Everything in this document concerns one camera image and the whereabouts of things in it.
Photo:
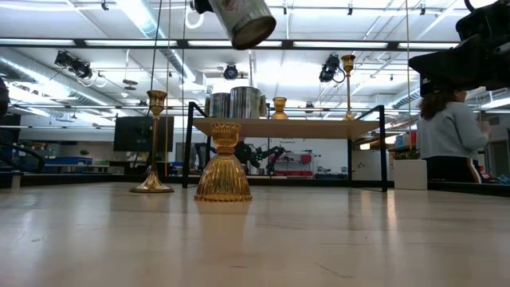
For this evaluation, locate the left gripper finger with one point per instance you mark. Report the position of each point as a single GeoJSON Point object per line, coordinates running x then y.
{"type": "Point", "coordinates": [201, 6]}

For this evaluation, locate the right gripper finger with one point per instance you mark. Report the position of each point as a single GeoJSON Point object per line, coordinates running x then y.
{"type": "Point", "coordinates": [432, 87]}
{"type": "Point", "coordinates": [446, 61]}

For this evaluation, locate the brass candlestick holder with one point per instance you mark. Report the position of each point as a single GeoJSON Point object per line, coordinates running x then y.
{"type": "Point", "coordinates": [348, 63]}
{"type": "Point", "coordinates": [156, 101]}

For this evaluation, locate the amber ribbed glass candle holder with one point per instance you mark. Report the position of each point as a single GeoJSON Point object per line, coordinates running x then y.
{"type": "Point", "coordinates": [279, 104]}
{"type": "Point", "coordinates": [223, 175]}

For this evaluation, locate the background black robot arm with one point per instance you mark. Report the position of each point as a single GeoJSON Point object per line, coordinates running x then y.
{"type": "Point", "coordinates": [275, 151]}

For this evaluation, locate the person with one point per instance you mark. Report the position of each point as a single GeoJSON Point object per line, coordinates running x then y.
{"type": "Point", "coordinates": [450, 135]}

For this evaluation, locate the white pot with green plant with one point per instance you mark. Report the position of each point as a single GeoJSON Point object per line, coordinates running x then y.
{"type": "Point", "coordinates": [410, 175]}

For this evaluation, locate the black monitor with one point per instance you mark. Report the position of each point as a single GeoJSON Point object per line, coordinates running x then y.
{"type": "Point", "coordinates": [135, 133]}

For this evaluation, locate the red bin rack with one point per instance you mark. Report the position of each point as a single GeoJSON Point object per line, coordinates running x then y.
{"type": "Point", "coordinates": [304, 158]}

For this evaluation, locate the wooden shelf riser black legs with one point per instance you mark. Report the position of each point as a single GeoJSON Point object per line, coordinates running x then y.
{"type": "Point", "coordinates": [287, 128]}

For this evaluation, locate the blue storage bin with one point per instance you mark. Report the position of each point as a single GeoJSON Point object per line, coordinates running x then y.
{"type": "Point", "coordinates": [67, 161]}

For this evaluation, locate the black overhead camera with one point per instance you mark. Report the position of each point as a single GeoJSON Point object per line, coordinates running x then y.
{"type": "Point", "coordinates": [230, 72]}

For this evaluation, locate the black overhead frame bar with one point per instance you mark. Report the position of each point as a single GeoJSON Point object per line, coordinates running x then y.
{"type": "Point", "coordinates": [287, 44]}

